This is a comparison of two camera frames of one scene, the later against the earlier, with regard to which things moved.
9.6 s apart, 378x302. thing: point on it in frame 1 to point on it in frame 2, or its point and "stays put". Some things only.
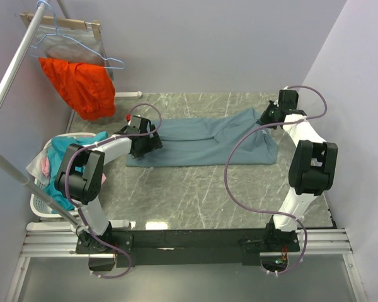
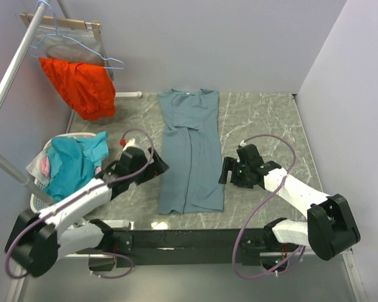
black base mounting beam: [188, 247] stays put
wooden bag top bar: [77, 24] stays put
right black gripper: [263, 120] to [229, 165]
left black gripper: [154, 143] to [157, 167]
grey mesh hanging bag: [72, 44] stays put
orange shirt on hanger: [88, 89] stays put
